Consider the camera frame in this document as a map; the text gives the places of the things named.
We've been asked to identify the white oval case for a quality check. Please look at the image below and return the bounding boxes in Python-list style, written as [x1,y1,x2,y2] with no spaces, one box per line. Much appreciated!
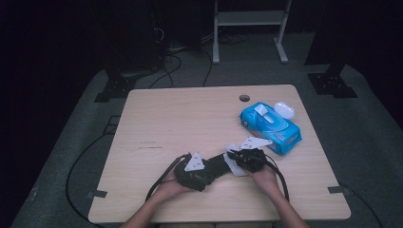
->
[273,101,297,121]

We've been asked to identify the black stand base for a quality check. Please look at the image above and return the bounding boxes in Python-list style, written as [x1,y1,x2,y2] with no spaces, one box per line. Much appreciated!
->
[307,71,359,99]
[93,74,138,104]

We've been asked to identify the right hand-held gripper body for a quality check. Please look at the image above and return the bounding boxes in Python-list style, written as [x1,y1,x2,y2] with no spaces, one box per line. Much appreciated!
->
[235,136,274,174]

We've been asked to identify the dark equipment cabinet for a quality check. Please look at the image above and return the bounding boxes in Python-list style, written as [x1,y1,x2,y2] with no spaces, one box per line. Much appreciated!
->
[103,0,167,72]

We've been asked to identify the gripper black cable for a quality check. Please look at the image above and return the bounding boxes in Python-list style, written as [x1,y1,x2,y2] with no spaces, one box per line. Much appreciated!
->
[144,153,192,202]
[263,154,290,202]

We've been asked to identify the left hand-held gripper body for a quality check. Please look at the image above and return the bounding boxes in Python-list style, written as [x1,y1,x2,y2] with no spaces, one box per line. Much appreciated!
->
[173,151,217,193]

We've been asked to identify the thin black floor cable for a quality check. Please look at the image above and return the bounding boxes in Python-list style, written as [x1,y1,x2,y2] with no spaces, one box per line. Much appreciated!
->
[337,182,385,228]

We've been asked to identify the person's right hand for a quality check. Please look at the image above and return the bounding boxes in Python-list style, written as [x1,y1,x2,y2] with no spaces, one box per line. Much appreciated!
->
[249,164,280,195]

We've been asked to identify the long black floor cable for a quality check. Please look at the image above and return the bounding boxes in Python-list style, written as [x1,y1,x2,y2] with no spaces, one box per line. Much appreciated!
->
[65,132,127,224]

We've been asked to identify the blue wet wipes pack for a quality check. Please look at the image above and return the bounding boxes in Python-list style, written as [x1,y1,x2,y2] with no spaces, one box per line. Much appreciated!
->
[240,102,302,156]

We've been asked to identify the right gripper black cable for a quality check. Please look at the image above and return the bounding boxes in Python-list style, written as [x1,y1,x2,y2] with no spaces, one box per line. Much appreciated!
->
[263,154,290,202]

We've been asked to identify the white metal table frame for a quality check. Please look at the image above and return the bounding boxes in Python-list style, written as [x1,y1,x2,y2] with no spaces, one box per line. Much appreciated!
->
[212,0,293,65]

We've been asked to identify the white wet wipe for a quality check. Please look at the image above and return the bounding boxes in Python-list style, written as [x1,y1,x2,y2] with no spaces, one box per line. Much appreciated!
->
[222,142,250,178]

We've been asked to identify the grey tape strip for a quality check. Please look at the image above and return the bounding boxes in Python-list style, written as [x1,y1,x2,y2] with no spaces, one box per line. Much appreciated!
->
[327,185,352,195]
[86,189,108,200]

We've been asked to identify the person's left hand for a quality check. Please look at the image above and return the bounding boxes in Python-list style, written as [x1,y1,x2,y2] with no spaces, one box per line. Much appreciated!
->
[156,170,192,200]

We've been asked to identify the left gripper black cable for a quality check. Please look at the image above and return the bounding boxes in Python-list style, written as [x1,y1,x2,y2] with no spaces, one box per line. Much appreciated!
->
[144,153,192,202]

